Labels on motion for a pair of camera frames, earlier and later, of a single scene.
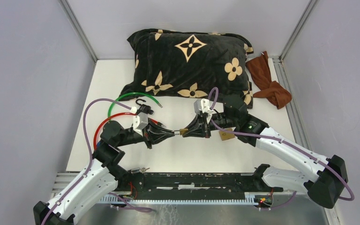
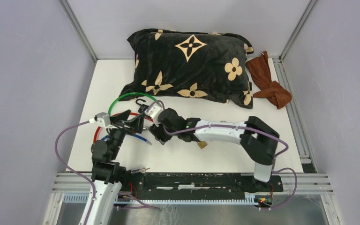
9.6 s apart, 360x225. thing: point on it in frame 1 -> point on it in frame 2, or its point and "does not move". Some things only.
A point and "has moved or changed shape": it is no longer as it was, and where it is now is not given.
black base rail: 193,185 does not move
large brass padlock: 225,136 has moved or changed shape
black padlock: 144,108 does not move
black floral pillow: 176,63 does not move
